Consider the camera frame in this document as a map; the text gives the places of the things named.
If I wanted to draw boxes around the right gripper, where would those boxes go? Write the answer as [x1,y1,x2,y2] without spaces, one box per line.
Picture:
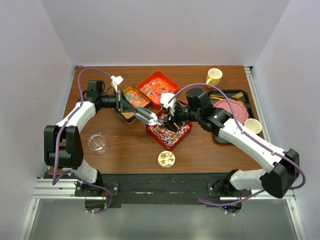
[160,102,201,133]

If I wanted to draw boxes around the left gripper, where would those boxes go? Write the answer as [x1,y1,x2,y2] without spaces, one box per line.
[98,89,138,114]

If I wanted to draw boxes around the red lollipop tin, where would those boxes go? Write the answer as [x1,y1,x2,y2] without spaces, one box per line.
[145,122,193,151]

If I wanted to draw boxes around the metal scoop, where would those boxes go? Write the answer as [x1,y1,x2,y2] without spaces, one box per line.
[134,107,162,126]

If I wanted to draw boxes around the black tray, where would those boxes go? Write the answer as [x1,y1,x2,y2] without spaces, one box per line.
[207,89,256,145]

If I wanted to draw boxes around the clear glass jar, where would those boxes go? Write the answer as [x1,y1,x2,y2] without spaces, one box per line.
[88,134,107,155]

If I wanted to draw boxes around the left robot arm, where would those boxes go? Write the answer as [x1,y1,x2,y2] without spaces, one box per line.
[44,76,134,196]

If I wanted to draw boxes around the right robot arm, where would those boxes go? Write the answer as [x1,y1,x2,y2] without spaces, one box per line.
[160,86,300,199]

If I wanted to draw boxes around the black gummy candy tin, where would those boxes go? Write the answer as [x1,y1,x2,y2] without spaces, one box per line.
[121,85,151,124]

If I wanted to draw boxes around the orange candy tin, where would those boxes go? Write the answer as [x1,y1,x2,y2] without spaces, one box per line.
[136,71,179,110]

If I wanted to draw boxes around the gold chopsticks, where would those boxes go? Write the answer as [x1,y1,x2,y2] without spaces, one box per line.
[209,94,229,99]

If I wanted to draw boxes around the gold round lid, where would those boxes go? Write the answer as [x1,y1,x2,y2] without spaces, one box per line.
[157,150,176,168]

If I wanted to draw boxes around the yellow mug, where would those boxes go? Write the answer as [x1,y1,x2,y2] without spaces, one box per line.
[205,68,223,87]

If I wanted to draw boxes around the pink dotted plate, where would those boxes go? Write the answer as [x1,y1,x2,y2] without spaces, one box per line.
[213,99,249,124]

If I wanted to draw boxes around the gold fork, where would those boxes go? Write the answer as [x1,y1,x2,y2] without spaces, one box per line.
[231,91,246,103]

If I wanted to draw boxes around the dark green cup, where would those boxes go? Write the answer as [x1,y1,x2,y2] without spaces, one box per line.
[244,118,262,135]

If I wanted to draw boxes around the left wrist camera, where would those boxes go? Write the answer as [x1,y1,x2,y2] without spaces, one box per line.
[110,75,124,92]

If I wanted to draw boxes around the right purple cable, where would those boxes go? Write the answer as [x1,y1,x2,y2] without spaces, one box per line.
[168,83,307,213]

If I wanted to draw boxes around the purple cable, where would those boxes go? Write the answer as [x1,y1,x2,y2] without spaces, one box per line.
[51,67,118,214]
[168,83,307,213]

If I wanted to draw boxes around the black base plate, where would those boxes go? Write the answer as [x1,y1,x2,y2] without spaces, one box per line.
[74,171,253,209]

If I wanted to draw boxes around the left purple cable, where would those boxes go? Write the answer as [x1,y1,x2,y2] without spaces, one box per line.
[51,67,118,214]

